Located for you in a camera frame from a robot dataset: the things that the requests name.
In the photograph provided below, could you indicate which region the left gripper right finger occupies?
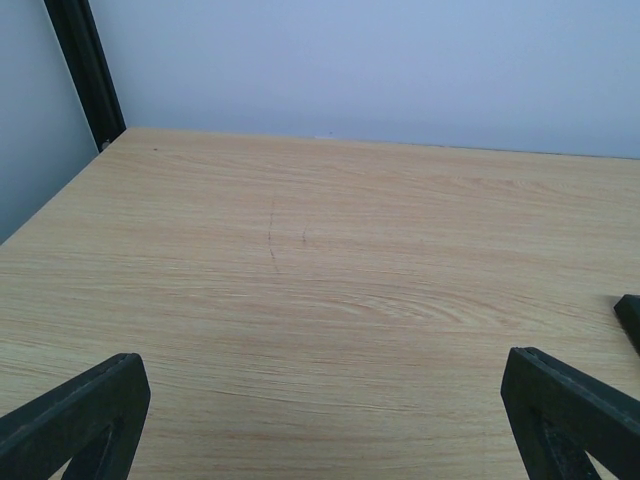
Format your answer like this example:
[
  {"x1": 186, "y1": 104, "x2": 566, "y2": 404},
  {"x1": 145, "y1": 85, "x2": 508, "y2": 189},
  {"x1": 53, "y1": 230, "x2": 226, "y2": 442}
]
[{"x1": 501, "y1": 347, "x2": 639, "y2": 479}]

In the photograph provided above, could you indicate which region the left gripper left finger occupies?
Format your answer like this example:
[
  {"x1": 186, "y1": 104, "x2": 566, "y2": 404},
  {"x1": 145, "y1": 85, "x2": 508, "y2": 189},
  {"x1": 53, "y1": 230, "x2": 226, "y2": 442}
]
[{"x1": 1, "y1": 353, "x2": 150, "y2": 479}]

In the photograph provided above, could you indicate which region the black and silver chessboard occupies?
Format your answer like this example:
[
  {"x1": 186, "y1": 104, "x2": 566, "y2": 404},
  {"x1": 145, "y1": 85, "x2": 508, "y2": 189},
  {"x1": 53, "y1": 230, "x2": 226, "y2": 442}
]
[{"x1": 614, "y1": 294, "x2": 640, "y2": 354}]

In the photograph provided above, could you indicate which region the black frame corner post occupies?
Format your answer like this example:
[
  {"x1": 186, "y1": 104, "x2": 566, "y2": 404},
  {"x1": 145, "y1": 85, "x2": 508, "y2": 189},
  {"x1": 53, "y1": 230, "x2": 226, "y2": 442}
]
[{"x1": 44, "y1": 0, "x2": 126, "y2": 151}]

